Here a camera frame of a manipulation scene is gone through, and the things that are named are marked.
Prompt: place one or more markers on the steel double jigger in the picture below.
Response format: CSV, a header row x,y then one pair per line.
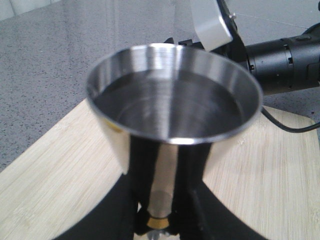
x,y
163,107

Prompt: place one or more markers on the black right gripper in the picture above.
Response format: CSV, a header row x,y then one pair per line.
x,y
234,50

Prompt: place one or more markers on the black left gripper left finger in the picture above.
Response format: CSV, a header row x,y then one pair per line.
x,y
112,219

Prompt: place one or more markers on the wooden cutting board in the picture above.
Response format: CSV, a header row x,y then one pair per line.
x,y
267,177

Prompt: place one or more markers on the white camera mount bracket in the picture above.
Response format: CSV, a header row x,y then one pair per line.
x,y
209,24

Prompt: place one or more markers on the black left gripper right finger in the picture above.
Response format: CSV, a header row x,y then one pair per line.
x,y
201,216

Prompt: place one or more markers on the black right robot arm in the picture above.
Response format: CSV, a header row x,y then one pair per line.
x,y
281,65

